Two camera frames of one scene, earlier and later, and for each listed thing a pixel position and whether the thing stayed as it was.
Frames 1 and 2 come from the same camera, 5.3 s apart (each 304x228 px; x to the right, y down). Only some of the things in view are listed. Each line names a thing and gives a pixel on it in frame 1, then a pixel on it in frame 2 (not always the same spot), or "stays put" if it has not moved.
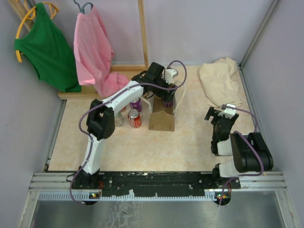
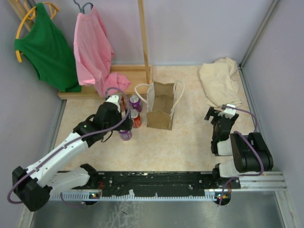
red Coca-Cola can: [135, 118] stays put
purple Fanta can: [168, 104] to [125, 135]
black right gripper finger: [211, 111] stays put
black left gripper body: [164, 94] to [126, 126]
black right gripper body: [214, 121] stays put
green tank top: [48, 49] stays put
